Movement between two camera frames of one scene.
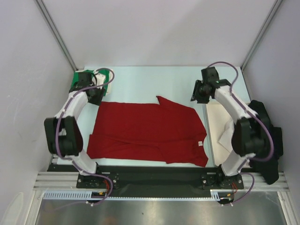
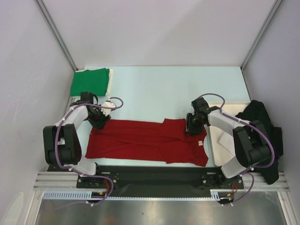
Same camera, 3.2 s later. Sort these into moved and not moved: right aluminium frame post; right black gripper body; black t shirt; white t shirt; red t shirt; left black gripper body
Moved: red t shirt; left black gripper body; right black gripper body
Not moved: right aluminium frame post; white t shirt; black t shirt
